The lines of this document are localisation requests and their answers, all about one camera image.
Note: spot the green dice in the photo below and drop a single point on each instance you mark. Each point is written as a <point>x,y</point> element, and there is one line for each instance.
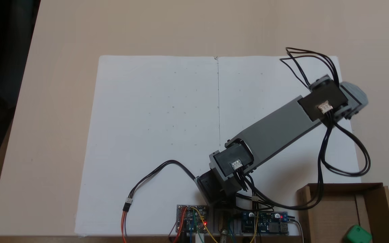
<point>358,235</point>

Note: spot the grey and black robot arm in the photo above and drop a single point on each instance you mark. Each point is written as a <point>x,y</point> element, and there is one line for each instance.
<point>275,131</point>

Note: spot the large white paper sheet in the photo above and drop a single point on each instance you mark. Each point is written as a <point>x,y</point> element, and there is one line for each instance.
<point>140,118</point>

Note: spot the motor driver circuit board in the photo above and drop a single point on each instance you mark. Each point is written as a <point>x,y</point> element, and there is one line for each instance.
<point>189,219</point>

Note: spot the blue power converter board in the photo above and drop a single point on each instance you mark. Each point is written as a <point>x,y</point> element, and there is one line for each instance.
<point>265,222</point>

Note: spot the brown cardboard box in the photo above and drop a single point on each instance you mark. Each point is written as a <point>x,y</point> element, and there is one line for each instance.
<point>333,216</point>

